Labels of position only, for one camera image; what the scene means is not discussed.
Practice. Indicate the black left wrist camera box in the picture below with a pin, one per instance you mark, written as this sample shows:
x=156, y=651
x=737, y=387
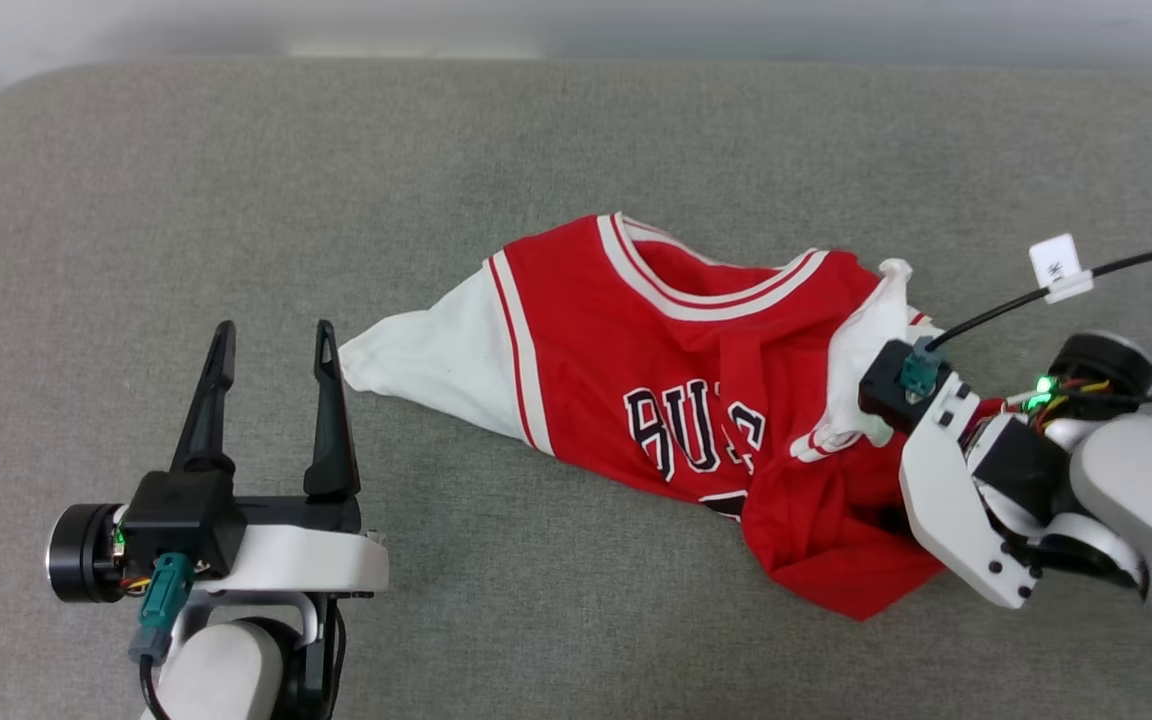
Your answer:
x=181, y=515

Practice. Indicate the white left camera bracket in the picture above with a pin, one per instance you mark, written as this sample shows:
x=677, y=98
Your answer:
x=306, y=565

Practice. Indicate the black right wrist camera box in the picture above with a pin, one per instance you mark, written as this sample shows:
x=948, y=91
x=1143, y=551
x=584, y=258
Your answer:
x=886, y=395

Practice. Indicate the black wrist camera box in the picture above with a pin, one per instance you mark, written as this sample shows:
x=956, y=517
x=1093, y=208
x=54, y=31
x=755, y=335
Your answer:
x=886, y=395
x=181, y=515

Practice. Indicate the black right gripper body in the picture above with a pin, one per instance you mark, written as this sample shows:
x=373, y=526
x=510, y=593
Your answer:
x=1021, y=465

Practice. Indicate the teal camera connector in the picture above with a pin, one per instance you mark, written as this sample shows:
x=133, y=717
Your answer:
x=166, y=600
x=921, y=372

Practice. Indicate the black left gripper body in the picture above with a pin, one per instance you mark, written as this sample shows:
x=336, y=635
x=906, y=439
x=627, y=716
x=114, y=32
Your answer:
x=86, y=555

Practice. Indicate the teal right camera connector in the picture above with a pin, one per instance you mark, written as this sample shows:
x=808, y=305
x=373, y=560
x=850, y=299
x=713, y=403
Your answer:
x=921, y=372

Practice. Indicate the red and white basketball jersey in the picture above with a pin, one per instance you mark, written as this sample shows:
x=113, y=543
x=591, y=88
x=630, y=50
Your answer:
x=656, y=380

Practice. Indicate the white camera bracket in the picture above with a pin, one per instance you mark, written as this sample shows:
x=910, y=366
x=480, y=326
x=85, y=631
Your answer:
x=956, y=500
x=306, y=565

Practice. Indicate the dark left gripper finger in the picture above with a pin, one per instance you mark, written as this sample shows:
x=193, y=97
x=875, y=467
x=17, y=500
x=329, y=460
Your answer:
x=211, y=420
x=331, y=430

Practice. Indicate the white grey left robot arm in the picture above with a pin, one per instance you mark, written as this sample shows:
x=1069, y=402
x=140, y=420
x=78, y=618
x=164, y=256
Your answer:
x=221, y=675

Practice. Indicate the white right camera bracket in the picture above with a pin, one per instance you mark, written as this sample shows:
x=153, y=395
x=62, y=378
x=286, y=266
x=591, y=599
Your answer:
x=956, y=500

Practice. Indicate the teal left camera connector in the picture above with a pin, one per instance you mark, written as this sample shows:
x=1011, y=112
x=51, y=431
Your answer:
x=166, y=600

